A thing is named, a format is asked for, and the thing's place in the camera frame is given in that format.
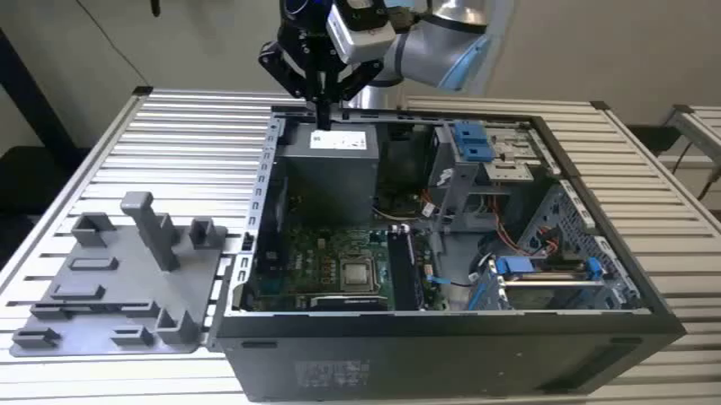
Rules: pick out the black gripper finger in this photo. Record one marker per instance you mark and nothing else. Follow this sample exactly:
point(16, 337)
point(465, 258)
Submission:
point(285, 63)
point(361, 78)

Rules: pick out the black RAM stick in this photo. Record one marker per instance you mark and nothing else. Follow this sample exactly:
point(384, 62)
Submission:
point(95, 304)

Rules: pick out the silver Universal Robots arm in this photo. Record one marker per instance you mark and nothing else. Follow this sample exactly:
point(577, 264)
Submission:
point(428, 46)

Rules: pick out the blue drive latch tab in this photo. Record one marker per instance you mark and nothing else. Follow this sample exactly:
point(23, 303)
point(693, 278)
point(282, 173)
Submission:
point(466, 131)
point(478, 152)

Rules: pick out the grey power supply unit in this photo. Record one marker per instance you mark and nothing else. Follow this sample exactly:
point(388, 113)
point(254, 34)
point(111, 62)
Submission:
point(326, 181)

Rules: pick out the black table corner cap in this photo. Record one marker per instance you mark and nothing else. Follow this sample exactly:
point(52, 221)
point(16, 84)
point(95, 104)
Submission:
point(142, 90)
point(600, 105)

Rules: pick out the black hanging tool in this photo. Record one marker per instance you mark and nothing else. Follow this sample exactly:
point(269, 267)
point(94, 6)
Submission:
point(155, 7)

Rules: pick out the grey drive bay cage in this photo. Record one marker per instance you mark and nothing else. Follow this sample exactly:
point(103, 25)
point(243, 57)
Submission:
point(458, 190)

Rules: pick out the black case fan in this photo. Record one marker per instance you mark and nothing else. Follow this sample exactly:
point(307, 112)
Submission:
point(278, 219)

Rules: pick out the green motherboard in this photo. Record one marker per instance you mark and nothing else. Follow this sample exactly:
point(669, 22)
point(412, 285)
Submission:
point(315, 253)

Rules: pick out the silver CPU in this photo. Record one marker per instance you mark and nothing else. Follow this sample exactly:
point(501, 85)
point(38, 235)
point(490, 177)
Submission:
point(358, 275)

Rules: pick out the blue disk cage latch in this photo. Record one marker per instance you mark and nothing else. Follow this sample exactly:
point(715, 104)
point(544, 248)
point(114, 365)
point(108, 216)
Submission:
point(514, 268)
point(594, 270)

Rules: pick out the black graphics card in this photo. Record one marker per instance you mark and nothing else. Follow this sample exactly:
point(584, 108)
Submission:
point(349, 303)

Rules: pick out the grey disk cage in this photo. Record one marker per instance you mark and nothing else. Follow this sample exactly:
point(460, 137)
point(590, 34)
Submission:
point(564, 283)

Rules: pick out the grey parts rack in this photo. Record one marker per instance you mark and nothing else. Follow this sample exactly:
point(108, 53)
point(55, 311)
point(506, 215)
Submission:
point(112, 287)

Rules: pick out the aluminium slat side table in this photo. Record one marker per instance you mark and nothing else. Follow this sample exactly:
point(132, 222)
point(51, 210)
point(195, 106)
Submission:
point(701, 126)

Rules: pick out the black PC case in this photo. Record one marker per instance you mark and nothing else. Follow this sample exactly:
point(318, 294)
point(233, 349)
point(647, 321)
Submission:
point(450, 358)

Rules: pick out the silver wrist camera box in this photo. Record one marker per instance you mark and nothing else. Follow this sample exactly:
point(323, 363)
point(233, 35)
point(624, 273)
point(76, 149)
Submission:
point(361, 38)

